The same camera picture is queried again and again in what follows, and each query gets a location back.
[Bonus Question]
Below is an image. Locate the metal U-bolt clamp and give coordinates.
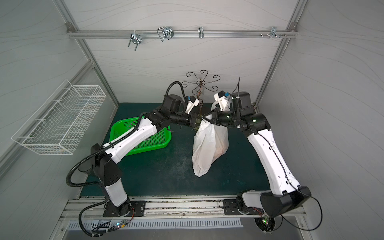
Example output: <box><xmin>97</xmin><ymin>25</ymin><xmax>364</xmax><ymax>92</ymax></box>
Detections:
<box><xmin>128</xmin><ymin>32</ymin><xmax>142</xmax><ymax>51</ymax></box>

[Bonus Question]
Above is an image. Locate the aluminium cross rail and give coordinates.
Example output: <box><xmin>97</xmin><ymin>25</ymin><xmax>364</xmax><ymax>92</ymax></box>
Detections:
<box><xmin>67</xmin><ymin>29</ymin><xmax>298</xmax><ymax>39</ymax></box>

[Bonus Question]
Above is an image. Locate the white plastic bag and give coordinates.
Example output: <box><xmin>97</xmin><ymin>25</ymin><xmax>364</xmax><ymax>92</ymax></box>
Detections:
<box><xmin>192</xmin><ymin>119</ymin><xmax>229</xmax><ymax>178</ymax></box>

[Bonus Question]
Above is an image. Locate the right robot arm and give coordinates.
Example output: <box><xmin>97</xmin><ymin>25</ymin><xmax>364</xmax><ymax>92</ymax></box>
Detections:
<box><xmin>207</xmin><ymin>91</ymin><xmax>312</xmax><ymax>218</ymax></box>

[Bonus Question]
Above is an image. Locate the black corrugated cable hose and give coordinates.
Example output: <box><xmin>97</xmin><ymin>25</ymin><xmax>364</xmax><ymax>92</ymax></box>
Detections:
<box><xmin>65</xmin><ymin>80</ymin><xmax>188</xmax><ymax>188</ymax></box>

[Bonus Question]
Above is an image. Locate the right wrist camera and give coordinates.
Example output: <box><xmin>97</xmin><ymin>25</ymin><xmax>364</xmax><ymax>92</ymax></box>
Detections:
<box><xmin>214</xmin><ymin>91</ymin><xmax>230</xmax><ymax>111</ymax></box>

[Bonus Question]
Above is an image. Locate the right controller board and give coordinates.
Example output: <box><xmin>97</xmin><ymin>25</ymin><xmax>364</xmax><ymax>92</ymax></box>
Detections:
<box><xmin>254</xmin><ymin>217</ymin><xmax>276</xmax><ymax>234</ymax></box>

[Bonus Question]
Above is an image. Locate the bronze scroll hanger stand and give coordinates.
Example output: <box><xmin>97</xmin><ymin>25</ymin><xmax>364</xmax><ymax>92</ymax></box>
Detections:
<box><xmin>181</xmin><ymin>70</ymin><xmax>221</xmax><ymax>103</ymax></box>

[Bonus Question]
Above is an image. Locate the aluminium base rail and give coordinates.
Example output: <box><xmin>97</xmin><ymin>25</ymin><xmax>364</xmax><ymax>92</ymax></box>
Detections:
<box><xmin>59</xmin><ymin>195</ymin><xmax>307</xmax><ymax>221</ymax></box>

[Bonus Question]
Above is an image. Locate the thin black cable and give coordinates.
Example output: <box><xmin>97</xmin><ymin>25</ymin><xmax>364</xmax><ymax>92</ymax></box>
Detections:
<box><xmin>232</xmin><ymin>77</ymin><xmax>324</xmax><ymax>232</ymax></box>

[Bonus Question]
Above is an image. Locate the right metal hook clamp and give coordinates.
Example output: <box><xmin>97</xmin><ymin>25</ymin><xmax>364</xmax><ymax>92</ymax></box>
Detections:
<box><xmin>260</xmin><ymin>27</ymin><xmax>287</xmax><ymax>39</ymax></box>

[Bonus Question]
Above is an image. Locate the metal U-bolt hook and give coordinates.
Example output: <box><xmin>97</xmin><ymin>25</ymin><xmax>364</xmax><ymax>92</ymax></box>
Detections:
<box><xmin>157</xmin><ymin>27</ymin><xmax>175</xmax><ymax>42</ymax></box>

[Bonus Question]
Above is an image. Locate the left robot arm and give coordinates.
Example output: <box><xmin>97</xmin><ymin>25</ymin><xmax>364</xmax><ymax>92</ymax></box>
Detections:
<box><xmin>92</xmin><ymin>94</ymin><xmax>200</xmax><ymax>217</ymax></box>

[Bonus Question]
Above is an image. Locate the white vented cable duct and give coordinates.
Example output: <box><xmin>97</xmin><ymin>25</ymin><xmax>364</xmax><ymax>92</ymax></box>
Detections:
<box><xmin>67</xmin><ymin>218</ymin><xmax>244</xmax><ymax>231</ymax></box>

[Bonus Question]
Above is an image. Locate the white wire basket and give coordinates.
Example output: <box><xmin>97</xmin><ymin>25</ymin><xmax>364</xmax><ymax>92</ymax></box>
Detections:
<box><xmin>11</xmin><ymin>80</ymin><xmax>106</xmax><ymax>155</ymax></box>

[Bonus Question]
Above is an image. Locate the green table mat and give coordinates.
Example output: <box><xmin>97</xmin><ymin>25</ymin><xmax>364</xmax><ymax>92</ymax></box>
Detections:
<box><xmin>80</xmin><ymin>102</ymin><xmax>286</xmax><ymax>197</ymax></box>

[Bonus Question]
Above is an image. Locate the green plastic basket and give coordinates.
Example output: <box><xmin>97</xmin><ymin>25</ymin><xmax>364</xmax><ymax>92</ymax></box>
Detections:
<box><xmin>109</xmin><ymin>117</ymin><xmax>172</xmax><ymax>156</ymax></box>

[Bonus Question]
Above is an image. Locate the pineapple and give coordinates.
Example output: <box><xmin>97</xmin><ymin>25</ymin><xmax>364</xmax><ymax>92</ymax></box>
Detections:
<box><xmin>193</xmin><ymin>118</ymin><xmax>202</xmax><ymax>132</ymax></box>

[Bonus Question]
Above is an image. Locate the left controller board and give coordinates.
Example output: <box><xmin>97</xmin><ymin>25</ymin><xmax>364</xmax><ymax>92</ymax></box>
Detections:
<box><xmin>112</xmin><ymin>220</ymin><xmax>130</xmax><ymax>229</ymax></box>

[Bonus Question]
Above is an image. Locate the small metal bracket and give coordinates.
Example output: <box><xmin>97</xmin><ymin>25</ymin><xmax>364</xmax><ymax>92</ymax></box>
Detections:
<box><xmin>198</xmin><ymin>27</ymin><xmax>204</xmax><ymax>39</ymax></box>

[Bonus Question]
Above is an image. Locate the controller board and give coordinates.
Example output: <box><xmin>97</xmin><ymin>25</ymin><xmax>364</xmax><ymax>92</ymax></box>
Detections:
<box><xmin>254</xmin><ymin>217</ymin><xmax>276</xmax><ymax>234</ymax></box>
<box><xmin>112</xmin><ymin>220</ymin><xmax>130</xmax><ymax>229</ymax></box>

